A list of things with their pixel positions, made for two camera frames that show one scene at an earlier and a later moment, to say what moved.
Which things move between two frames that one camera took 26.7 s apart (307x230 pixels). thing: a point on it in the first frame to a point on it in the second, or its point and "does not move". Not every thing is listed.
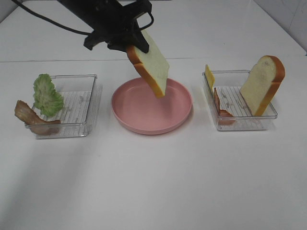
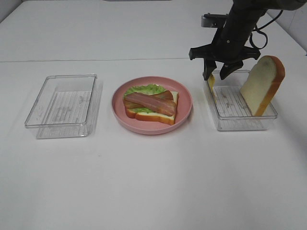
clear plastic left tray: x=79 y=94 does not move
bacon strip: x=38 y=125 to x=167 y=95
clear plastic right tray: x=228 y=84 does not move
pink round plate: x=135 y=108 does not move
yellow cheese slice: x=210 y=76 does not move
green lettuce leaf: x=46 y=99 to x=149 y=89
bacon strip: x=224 y=118 to x=150 y=104
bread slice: x=262 y=84 does not move
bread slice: x=153 y=65 to x=156 y=117
